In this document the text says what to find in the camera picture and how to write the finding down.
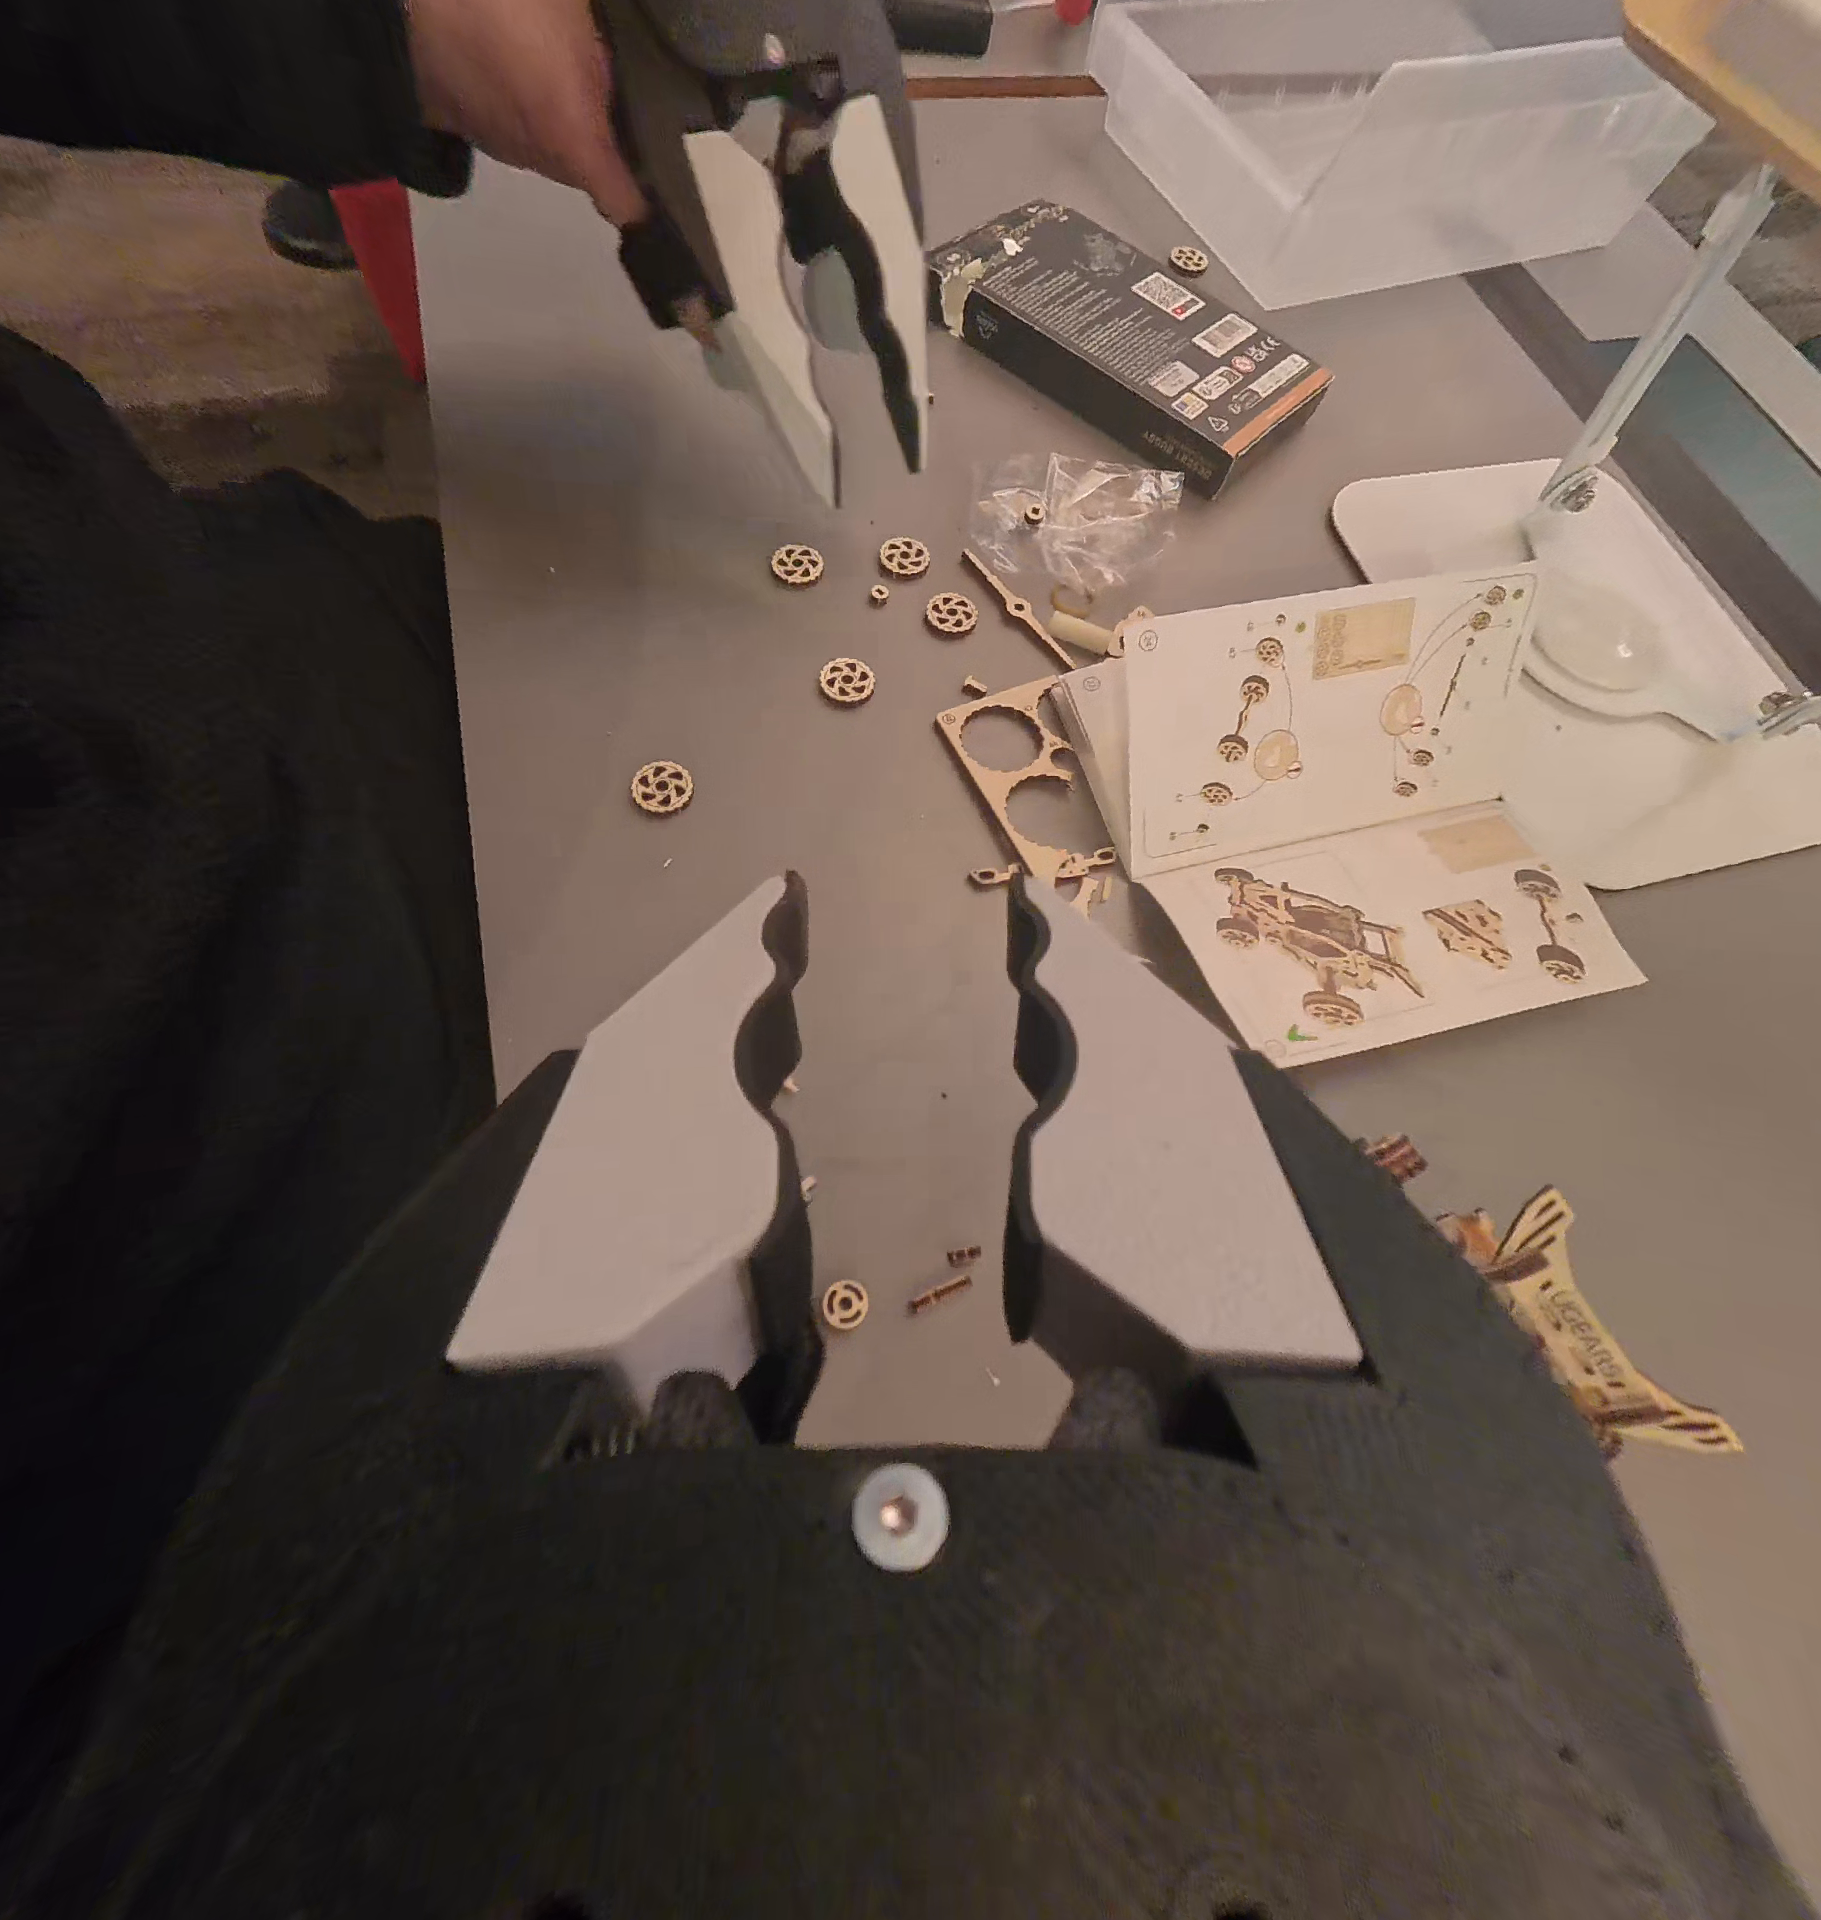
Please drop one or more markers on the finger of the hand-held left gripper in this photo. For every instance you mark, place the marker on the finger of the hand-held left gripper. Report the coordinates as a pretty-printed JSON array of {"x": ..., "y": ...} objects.
[
  {"x": 746, "y": 256},
  {"x": 887, "y": 195}
]

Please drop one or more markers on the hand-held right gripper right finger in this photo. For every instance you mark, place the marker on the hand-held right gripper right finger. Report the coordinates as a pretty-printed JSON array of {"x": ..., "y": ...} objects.
[{"x": 1196, "y": 1200}]

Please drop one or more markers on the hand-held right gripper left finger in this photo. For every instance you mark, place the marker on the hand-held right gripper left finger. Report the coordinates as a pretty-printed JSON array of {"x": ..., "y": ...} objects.
[{"x": 627, "y": 1200}]

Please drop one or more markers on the wooden parts sheet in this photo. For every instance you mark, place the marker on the wooden parts sheet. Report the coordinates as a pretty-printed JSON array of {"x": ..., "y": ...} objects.
[{"x": 991, "y": 790}]

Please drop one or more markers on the person's left forearm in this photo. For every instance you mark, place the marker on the person's left forearm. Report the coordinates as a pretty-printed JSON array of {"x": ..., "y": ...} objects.
[{"x": 175, "y": 76}]

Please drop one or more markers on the black model kit box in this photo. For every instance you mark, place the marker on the black model kit box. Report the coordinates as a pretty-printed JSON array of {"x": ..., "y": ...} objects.
[{"x": 1134, "y": 361}]

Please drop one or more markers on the wooden model buggy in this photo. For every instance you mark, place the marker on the wooden model buggy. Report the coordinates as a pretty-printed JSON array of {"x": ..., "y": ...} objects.
[{"x": 1587, "y": 1336}]

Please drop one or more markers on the person's left hand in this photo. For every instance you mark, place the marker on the person's left hand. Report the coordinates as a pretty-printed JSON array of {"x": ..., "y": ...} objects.
[{"x": 522, "y": 91}]

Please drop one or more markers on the small wooden wheel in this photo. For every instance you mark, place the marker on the small wooden wheel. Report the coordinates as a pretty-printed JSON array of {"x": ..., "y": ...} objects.
[{"x": 848, "y": 1303}]

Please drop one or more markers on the clear plastic bag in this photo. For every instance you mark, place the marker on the clear plastic bag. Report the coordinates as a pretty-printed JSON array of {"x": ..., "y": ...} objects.
[{"x": 1091, "y": 509}]

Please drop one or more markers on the long wooden lever piece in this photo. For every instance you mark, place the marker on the long wooden lever piece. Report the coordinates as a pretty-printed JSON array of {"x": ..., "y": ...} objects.
[{"x": 1013, "y": 608}]

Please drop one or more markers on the pale wax stick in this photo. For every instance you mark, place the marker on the pale wax stick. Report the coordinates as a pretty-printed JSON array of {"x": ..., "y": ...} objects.
[{"x": 1084, "y": 629}]

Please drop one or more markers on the clear plastic storage box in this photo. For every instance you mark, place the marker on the clear plastic storage box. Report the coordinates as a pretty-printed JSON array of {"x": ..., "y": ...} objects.
[{"x": 1376, "y": 181}]

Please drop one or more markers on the instruction booklet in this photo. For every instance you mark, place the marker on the instruction booklet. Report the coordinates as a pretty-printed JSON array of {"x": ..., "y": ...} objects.
[{"x": 1298, "y": 705}]

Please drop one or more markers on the white tablet stand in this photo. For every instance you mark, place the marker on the white tablet stand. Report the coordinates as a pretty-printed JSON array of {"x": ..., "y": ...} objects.
[{"x": 1677, "y": 810}]

